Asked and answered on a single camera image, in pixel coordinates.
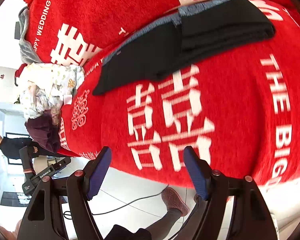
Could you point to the person in black clothes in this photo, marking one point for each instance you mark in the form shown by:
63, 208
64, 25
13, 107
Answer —
10, 148

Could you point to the black pants grey waistband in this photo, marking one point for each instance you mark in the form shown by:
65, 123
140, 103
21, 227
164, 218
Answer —
178, 40

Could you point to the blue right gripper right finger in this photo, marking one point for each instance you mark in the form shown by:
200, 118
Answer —
198, 170

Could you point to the white floral cloth pile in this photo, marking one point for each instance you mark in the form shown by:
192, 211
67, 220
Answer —
48, 87

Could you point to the maroon slipper foot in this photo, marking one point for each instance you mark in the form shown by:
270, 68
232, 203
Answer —
172, 200

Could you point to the operator black trousers legs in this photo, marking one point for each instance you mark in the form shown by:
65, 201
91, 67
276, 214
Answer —
161, 228

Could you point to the red wedding quilt roll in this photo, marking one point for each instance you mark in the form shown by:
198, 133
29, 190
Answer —
73, 31

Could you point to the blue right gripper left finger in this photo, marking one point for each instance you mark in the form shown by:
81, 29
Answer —
96, 171

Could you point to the dark maroon garment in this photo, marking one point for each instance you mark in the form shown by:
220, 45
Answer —
43, 131

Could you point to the red wedding bed blanket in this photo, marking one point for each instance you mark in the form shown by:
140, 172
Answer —
240, 111

